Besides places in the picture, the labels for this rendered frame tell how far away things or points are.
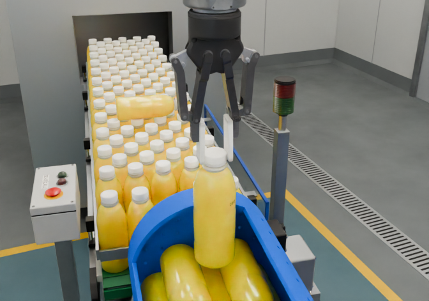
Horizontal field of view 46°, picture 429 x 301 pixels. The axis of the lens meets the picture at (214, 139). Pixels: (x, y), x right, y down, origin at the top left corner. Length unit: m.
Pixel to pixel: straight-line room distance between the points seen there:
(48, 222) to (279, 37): 4.92
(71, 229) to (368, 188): 2.59
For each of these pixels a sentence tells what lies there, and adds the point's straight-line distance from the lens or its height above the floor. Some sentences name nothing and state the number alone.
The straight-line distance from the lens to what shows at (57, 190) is 1.24.
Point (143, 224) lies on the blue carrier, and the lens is 0.95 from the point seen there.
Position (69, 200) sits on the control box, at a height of 1.10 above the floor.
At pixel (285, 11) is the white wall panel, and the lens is 5.88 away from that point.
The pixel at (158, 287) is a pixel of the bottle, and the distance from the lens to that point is 0.96.
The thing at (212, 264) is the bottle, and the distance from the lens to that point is 0.88.
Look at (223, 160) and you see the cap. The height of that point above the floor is 1.35.
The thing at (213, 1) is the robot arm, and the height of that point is 1.60.
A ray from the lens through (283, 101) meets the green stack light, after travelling 1.47.
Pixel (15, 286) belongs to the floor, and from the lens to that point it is 2.79.
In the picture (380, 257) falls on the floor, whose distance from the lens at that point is 2.93.
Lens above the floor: 1.72
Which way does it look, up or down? 25 degrees down
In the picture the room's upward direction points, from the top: straight up
